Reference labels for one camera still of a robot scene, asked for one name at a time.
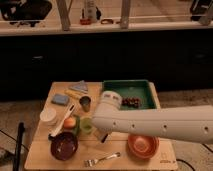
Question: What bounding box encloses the wooden black whiteboard eraser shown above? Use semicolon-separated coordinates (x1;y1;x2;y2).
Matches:
94;130;109;143

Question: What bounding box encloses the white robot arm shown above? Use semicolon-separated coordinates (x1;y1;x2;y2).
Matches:
92;91;213;144

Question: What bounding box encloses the orange bowl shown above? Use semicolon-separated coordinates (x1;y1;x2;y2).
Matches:
127;134;159;159

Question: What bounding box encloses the purple bowl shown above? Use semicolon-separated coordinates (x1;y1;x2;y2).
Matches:
50;132;78;161

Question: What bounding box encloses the grey triangular wedge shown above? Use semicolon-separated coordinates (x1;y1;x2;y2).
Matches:
69;80;88;93

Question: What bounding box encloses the bunch of dark grapes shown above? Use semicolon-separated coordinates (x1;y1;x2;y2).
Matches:
122;98;140;108

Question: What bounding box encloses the green plastic tray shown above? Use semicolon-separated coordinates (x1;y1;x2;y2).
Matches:
102;80;156;110

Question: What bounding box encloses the small green cup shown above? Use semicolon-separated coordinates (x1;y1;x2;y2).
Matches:
80;118;93;134

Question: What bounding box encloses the blue sponge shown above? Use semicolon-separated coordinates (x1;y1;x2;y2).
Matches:
51;94;69;106

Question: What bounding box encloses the orange peach fruit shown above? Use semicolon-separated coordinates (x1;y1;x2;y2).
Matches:
63;117;76;129

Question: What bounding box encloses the stack of white plates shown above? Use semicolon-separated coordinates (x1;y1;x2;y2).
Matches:
40;108;57;125

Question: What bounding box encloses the red round object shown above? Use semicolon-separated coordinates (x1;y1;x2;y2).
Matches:
80;18;92;25

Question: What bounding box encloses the silver metal fork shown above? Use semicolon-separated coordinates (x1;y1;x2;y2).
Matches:
84;152;121;167

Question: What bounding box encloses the white bottle on shelf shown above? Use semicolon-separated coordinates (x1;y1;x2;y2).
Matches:
84;0;97;23

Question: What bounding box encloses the black pole stand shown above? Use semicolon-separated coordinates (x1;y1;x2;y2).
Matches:
13;122;25;171

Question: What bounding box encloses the black bag on shelf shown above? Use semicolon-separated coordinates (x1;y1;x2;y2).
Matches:
0;0;52;27

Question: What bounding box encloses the white spatula black handle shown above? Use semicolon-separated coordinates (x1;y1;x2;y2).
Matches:
48;104;75;140

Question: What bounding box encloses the brown ring object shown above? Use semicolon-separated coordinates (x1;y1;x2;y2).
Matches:
101;19;114;24

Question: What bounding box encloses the black cable on floor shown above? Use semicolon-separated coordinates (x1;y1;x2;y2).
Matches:
176;143;213;171

